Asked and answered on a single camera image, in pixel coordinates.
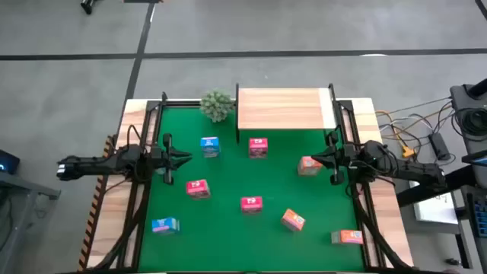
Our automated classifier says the small green potted plant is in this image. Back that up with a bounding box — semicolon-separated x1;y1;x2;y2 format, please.
199;89;236;123

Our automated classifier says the computer monitor with blue screen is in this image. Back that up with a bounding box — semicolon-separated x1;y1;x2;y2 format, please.
461;149;487;167

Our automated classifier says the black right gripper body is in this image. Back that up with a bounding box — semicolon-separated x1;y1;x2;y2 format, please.
327;131;362;186

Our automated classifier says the orange Mini-Wheats cereal box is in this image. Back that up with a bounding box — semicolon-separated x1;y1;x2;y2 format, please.
297;155;323;177
330;229;364;245
280;208;307;232

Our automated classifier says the gray metal desk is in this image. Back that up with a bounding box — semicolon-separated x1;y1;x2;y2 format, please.
0;170;62;274

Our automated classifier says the white paper sheet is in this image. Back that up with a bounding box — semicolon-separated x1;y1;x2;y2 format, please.
409;180;460;225

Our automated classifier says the black tripod foot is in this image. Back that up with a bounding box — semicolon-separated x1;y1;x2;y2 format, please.
79;0;100;15

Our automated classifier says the green table mat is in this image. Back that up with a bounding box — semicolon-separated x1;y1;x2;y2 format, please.
137;106;366;273

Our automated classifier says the gray equipment stand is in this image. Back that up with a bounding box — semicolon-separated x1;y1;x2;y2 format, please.
450;78;487;153

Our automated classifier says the black power brick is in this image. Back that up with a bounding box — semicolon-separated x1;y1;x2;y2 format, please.
428;132;452;161

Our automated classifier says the black device with blue light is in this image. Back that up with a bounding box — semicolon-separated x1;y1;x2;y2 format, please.
0;149;21;175

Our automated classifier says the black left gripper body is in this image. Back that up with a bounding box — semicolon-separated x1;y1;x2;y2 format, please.
146;132;176;186

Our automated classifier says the black and yellow hazard strip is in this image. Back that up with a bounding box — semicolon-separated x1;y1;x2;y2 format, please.
78;135;115;272

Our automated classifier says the coiled black cable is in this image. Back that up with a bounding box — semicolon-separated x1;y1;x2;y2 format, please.
452;108;487;138

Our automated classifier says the black computer keyboard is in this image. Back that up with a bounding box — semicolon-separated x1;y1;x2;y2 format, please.
471;192;487;239

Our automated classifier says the red Froot Loops cereal box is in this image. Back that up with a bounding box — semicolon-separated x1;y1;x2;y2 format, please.
185;179;212;200
240;196;264;214
248;137;269;159

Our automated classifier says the black diagonal support beam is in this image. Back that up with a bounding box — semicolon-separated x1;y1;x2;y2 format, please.
395;165;476;209

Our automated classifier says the wooden shelf with black legs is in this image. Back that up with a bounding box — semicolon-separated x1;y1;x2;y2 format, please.
234;82;339;145

